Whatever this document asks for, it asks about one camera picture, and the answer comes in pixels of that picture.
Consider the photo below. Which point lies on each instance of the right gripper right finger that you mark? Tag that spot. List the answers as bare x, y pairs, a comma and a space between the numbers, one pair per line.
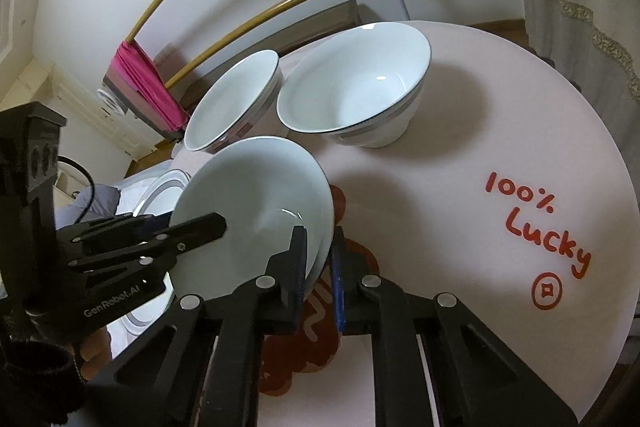
434, 362

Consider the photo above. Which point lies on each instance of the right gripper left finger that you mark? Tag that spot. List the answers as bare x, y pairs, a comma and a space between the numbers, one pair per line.
198, 364

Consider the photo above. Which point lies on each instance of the white plate grey rim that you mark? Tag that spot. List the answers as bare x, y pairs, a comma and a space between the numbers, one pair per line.
156, 203

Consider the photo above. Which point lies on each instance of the white bowl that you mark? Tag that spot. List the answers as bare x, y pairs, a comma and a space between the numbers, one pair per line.
241, 104
360, 88
263, 187

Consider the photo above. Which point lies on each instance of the white bed cover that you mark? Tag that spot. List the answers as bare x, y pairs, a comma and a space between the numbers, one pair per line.
131, 191

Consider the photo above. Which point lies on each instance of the grey pillow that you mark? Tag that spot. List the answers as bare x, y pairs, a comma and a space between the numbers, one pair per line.
104, 205

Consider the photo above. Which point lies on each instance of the white round fan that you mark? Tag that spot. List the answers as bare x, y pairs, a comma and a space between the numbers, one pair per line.
111, 101

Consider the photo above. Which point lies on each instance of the cream wardrobe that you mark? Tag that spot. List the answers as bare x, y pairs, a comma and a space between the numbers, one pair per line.
90, 121

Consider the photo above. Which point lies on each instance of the cream curtain with trim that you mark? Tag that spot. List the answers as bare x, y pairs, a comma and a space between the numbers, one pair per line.
595, 44

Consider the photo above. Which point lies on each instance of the brown cloth on rail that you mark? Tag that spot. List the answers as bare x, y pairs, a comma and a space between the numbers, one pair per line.
133, 102

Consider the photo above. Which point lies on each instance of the pink cloth on rail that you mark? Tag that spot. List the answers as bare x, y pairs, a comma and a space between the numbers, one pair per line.
135, 67

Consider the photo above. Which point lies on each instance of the lower wooden barre rail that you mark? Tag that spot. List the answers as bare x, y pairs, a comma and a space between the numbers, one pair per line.
280, 1

